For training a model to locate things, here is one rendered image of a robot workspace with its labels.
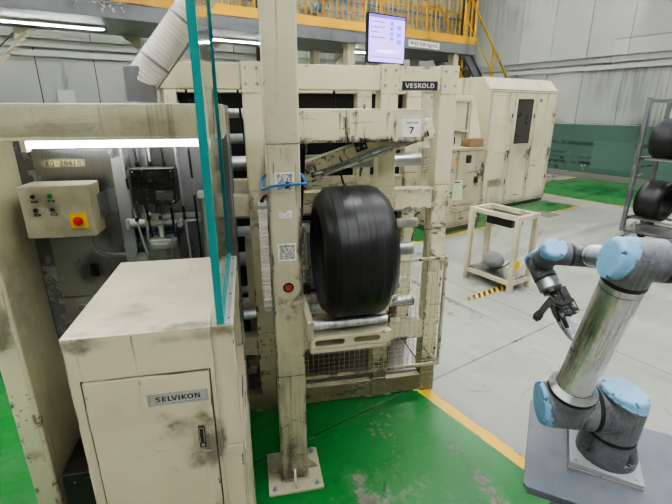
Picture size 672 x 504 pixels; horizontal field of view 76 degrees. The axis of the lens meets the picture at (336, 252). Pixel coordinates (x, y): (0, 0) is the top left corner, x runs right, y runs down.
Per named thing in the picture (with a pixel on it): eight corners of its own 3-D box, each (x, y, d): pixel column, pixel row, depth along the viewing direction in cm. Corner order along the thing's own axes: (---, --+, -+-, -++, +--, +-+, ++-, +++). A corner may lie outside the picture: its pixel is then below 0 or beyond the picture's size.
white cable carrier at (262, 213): (264, 312, 184) (257, 203, 169) (263, 307, 189) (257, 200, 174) (274, 311, 185) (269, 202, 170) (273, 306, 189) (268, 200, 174)
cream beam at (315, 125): (296, 143, 189) (295, 108, 184) (290, 140, 212) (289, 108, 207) (425, 142, 200) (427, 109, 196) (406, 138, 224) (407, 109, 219)
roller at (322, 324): (311, 332, 182) (311, 323, 180) (310, 327, 186) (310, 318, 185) (390, 325, 188) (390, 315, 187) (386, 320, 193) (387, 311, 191)
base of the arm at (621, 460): (635, 444, 154) (643, 423, 151) (638, 483, 139) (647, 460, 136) (576, 423, 163) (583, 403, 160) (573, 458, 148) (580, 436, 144)
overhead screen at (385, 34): (367, 62, 520) (368, 11, 503) (364, 62, 524) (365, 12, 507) (404, 64, 552) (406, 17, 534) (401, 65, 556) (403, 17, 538)
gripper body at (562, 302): (580, 311, 165) (565, 283, 171) (558, 318, 167) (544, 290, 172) (576, 315, 172) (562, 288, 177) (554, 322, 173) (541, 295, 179)
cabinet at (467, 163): (439, 236, 633) (446, 149, 593) (412, 227, 679) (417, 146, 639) (479, 227, 681) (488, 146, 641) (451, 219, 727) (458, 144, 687)
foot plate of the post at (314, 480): (269, 497, 206) (269, 491, 205) (266, 455, 231) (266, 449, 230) (324, 488, 211) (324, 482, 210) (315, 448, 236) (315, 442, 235)
